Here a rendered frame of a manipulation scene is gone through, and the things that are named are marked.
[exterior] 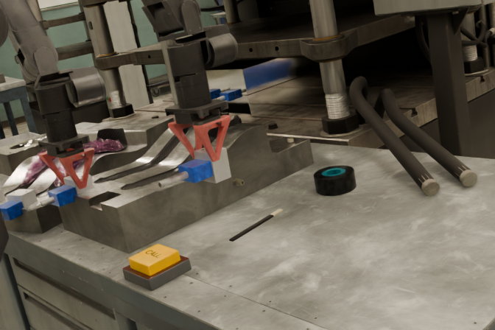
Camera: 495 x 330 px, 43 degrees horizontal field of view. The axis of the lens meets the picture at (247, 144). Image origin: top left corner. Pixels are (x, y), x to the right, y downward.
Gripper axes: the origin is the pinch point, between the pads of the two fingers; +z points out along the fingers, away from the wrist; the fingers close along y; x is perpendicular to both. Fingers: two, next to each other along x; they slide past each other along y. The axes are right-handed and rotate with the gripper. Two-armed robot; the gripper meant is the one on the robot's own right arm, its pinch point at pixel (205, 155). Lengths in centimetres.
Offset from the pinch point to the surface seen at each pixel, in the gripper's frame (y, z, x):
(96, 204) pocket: 21.0, 7.7, 12.2
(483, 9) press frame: 21, -5, -139
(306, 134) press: 33, 15, -59
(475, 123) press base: 17, 29, -120
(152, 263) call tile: -5.4, 11.5, 17.9
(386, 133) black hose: -9.2, 7.0, -39.0
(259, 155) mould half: 9.9, 7.5, -20.7
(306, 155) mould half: 9.8, 11.9, -34.3
